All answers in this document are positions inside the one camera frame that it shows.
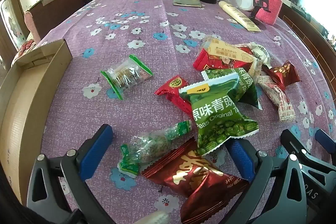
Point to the large green pea packet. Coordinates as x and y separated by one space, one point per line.
220 119

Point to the dark red gold-print snack packet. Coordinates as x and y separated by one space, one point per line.
199 182
282 73

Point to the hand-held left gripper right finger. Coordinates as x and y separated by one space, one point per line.
240 158

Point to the brown upholstered chair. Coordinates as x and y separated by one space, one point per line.
52 3

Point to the white red-print snack packet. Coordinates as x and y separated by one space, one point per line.
278 98

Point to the red white floral cushion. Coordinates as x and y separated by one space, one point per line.
25 47

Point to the brown cardboard box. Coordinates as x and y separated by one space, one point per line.
18 108

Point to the red figure-print snack packet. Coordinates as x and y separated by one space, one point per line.
223 62

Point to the clear green candy packet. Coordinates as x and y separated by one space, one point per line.
155 145

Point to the wooden framed glass door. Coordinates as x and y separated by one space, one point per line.
9 16

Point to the dark wooden cabinet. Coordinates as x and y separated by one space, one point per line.
307 19

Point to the olive green booklet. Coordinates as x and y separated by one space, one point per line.
186 0

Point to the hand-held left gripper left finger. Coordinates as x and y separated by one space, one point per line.
97 146

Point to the red gold-emblem snack packet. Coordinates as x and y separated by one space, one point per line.
173 95

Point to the clear green-edged snack packet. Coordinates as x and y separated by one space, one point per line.
126 77

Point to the beige biscuit packet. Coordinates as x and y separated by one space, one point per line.
228 52

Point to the black phone stand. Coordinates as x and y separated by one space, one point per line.
261 1

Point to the cream squeeze tube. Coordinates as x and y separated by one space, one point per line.
239 15

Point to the pale snack packet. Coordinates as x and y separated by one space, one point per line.
155 217

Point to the white crinkled snack packet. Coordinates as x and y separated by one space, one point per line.
260 53

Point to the purple floral tablecloth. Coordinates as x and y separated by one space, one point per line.
147 37

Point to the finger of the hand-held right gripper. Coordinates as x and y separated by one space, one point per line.
324 140
290 141

